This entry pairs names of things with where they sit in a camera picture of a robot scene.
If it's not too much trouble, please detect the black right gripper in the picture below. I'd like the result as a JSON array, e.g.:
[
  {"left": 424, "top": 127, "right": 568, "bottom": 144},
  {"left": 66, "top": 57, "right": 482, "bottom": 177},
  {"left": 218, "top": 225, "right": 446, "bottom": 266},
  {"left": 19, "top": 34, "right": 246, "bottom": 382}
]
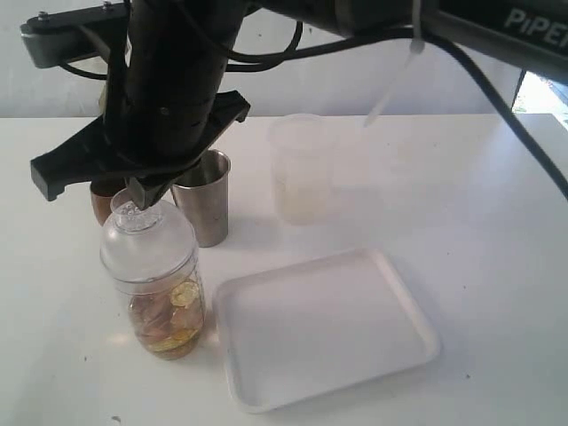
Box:
[{"left": 30, "top": 26, "right": 249, "bottom": 209}]

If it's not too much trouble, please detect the brown wooden cup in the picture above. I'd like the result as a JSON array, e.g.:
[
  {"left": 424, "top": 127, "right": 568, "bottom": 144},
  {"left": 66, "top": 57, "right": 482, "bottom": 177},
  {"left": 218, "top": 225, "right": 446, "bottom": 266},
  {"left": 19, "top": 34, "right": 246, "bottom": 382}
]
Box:
[{"left": 90, "top": 178, "right": 125, "bottom": 225}]

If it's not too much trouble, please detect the clear plastic shaker lid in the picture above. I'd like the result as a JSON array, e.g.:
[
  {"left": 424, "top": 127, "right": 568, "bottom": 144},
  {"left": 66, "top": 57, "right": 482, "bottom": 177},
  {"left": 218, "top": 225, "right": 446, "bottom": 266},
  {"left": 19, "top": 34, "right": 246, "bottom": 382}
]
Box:
[{"left": 99, "top": 189, "right": 199, "bottom": 286}]

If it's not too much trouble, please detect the stainless steel cup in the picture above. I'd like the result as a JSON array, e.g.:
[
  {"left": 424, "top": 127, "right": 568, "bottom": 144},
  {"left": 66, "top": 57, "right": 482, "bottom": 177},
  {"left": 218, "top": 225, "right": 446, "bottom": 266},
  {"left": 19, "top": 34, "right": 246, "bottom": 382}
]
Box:
[{"left": 170, "top": 149, "right": 231, "bottom": 248}]

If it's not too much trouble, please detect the clear plastic shaker body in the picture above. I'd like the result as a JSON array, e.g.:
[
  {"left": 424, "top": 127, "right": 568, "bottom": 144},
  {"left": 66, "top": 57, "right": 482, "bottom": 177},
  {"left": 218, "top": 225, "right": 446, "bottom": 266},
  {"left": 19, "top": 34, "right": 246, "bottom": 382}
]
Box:
[{"left": 110, "top": 254, "right": 206, "bottom": 360}]

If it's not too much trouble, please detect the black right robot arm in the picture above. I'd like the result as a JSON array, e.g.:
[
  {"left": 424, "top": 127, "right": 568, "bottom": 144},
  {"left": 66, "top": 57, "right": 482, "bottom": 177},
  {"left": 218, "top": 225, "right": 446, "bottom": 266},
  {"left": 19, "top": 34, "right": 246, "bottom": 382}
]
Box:
[{"left": 20, "top": 1, "right": 567, "bottom": 209}]

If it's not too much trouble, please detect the translucent plastic cup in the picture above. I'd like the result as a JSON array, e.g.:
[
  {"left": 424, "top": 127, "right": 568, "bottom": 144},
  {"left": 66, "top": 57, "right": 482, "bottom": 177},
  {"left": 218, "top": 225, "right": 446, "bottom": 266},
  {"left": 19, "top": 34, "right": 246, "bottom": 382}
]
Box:
[{"left": 268, "top": 114, "right": 336, "bottom": 225}]

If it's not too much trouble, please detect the white plastic tray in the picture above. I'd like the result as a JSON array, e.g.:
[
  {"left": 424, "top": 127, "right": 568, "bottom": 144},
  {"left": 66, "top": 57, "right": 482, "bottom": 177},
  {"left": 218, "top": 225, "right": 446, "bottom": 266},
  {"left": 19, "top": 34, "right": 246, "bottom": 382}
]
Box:
[{"left": 212, "top": 249, "right": 441, "bottom": 413}]

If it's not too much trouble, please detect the white zip tie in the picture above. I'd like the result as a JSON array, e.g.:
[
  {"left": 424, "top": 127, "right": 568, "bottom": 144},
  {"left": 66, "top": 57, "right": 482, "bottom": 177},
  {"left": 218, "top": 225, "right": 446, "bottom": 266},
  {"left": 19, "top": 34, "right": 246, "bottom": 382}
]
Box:
[{"left": 362, "top": 0, "right": 427, "bottom": 129}]

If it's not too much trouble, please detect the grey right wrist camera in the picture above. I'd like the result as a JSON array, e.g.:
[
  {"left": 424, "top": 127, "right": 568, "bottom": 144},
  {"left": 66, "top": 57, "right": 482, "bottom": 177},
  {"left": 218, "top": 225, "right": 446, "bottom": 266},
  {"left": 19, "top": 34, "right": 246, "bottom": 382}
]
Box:
[{"left": 20, "top": 2, "right": 130, "bottom": 69}]

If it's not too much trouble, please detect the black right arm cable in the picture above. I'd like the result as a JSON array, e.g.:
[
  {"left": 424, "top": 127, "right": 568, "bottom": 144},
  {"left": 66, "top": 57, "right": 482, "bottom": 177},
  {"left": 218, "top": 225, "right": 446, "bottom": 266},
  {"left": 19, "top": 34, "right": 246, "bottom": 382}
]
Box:
[{"left": 57, "top": 17, "right": 568, "bottom": 201}]

